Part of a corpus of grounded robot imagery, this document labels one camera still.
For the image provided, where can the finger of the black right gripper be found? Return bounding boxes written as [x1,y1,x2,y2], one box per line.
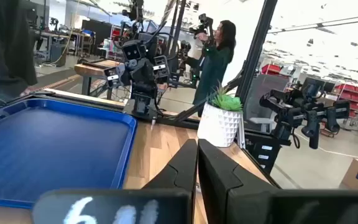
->
[103,64,124,88]
[152,55,170,80]

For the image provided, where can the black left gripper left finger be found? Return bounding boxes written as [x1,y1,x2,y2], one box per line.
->
[32,139,198,224]

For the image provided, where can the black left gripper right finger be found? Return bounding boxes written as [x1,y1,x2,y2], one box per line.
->
[198,139,358,224]

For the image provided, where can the blue plastic tray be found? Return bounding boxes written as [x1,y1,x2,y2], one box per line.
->
[0,98,138,208]

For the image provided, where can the wooden background table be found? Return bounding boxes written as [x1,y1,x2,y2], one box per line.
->
[73,58,124,97]

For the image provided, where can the person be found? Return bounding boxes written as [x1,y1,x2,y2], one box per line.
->
[0,0,39,97]
[185,20,237,118]

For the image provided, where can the black control box white labels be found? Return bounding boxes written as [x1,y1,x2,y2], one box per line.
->
[246,132,282,175]

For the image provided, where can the potted succulent plant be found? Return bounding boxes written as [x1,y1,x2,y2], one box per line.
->
[196,102,244,148]

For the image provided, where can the spiky green air plant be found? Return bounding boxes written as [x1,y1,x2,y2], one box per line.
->
[208,82,230,103]

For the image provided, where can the green succulent plant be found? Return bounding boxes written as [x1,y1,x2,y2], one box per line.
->
[211,93,244,113]

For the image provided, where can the red storage bin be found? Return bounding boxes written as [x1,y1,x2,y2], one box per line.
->
[261,63,282,75]

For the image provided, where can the rack of red bins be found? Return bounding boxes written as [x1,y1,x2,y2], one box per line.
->
[334,83,358,123]

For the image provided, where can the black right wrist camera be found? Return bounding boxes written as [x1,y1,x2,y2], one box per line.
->
[122,39,147,60]

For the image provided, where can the black aluminium table frame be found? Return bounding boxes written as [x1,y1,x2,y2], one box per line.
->
[39,0,291,189]

